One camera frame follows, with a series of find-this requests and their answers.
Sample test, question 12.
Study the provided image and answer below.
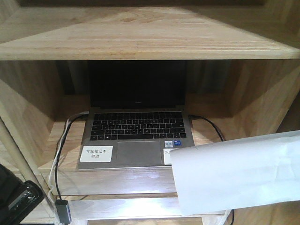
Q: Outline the black cable right of laptop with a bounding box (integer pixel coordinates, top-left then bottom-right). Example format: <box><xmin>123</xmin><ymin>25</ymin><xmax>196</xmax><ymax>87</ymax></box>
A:
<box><xmin>188</xmin><ymin>114</ymin><xmax>235</xmax><ymax>225</ymax></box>

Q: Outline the white label left on laptop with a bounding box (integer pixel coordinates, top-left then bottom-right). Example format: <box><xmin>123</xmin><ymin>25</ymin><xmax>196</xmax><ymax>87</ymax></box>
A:
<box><xmin>79</xmin><ymin>146</ymin><xmax>113</xmax><ymax>162</ymax></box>

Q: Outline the white label on laptop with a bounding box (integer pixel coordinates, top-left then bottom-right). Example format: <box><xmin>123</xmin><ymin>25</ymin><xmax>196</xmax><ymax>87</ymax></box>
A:
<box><xmin>163</xmin><ymin>148</ymin><xmax>174</xmax><ymax>165</ymax></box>
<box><xmin>79</xmin><ymin>146</ymin><xmax>113</xmax><ymax>162</ymax></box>

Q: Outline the black cable left of laptop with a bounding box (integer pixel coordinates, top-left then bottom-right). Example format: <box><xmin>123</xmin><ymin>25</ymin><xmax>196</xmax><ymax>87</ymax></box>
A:
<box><xmin>54</xmin><ymin>113</ymin><xmax>87</xmax><ymax>201</ymax></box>

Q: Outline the grey laptop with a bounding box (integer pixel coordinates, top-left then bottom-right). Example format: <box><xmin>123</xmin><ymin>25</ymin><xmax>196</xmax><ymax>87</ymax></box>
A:
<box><xmin>77</xmin><ymin>60</ymin><xmax>194</xmax><ymax>170</ymax></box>

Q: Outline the black cable of laptop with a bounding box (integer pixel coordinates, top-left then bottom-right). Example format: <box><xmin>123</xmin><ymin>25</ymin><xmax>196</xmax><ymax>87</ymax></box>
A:
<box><xmin>188</xmin><ymin>114</ymin><xmax>235</xmax><ymax>225</ymax></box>
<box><xmin>54</xmin><ymin>113</ymin><xmax>87</xmax><ymax>201</ymax></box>

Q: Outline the white paper sheet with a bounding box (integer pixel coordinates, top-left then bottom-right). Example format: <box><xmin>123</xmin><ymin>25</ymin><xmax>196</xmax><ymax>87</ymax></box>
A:
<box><xmin>170</xmin><ymin>131</ymin><xmax>300</xmax><ymax>215</ymax></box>

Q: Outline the grey usb adapter hub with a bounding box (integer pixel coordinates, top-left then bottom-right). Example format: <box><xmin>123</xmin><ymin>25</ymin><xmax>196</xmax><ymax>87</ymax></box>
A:
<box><xmin>55</xmin><ymin>199</ymin><xmax>72</xmax><ymax>224</ymax></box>

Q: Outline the black orange stapler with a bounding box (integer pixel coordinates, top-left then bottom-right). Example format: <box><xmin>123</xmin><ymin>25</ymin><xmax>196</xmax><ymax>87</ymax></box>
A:
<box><xmin>0</xmin><ymin>165</ymin><xmax>45</xmax><ymax>225</ymax></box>

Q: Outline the white cable left of laptop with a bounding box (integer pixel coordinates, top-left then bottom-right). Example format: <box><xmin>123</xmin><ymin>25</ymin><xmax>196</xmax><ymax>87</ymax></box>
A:
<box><xmin>48</xmin><ymin>111</ymin><xmax>90</xmax><ymax>225</ymax></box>

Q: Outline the white label right on laptop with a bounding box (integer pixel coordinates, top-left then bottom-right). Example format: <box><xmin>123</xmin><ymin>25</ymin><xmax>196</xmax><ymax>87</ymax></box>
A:
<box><xmin>163</xmin><ymin>148</ymin><xmax>174</xmax><ymax>165</ymax></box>

